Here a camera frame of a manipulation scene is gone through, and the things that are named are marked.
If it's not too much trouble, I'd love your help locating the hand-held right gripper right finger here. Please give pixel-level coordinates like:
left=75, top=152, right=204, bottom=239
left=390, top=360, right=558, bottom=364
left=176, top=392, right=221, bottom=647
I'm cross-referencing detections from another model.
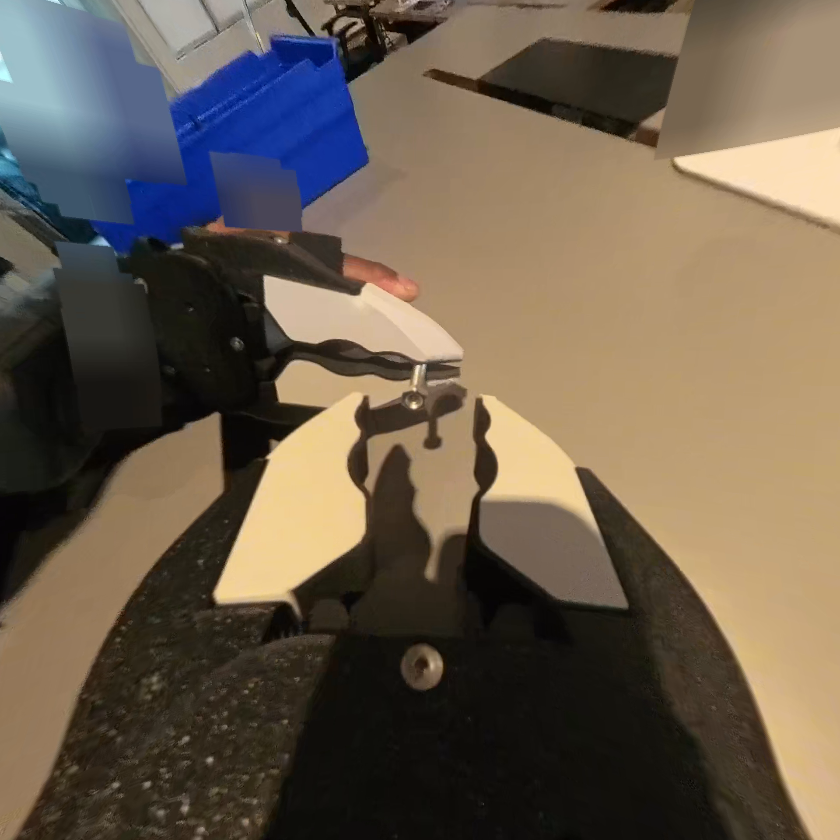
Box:
left=469, top=392, right=631, bottom=611

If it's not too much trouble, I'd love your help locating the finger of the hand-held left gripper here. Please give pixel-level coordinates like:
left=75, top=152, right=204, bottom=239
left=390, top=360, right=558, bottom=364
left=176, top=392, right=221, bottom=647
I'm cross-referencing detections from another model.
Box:
left=262, top=274, right=465, bottom=371
left=282, top=357, right=463, bottom=412

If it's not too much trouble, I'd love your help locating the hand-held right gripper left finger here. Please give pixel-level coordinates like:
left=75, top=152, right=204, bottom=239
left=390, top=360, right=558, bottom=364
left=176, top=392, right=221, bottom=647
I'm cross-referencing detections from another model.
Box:
left=212, top=392, right=378, bottom=623

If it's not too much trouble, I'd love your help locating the person's left forearm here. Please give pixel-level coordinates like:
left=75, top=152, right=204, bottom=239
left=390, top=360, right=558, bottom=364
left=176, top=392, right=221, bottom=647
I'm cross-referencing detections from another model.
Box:
left=0, top=197, right=224, bottom=493

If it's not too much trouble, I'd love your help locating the person's left hand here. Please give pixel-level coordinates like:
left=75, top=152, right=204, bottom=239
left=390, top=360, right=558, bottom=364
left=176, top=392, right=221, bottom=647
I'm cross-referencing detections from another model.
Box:
left=344, top=255, right=420, bottom=303

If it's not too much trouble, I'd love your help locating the blue plastic bin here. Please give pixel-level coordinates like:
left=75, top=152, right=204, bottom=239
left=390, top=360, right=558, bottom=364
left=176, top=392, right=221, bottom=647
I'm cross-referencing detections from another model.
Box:
left=92, top=34, right=370, bottom=253

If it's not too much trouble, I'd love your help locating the black desk mat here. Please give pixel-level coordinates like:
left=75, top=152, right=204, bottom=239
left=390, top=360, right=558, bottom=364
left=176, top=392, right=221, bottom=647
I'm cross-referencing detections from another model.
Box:
left=479, top=38, right=680, bottom=132

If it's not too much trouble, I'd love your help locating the white sign stand base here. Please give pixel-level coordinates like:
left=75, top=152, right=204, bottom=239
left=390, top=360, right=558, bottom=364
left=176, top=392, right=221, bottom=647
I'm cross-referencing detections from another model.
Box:
left=672, top=128, right=840, bottom=231

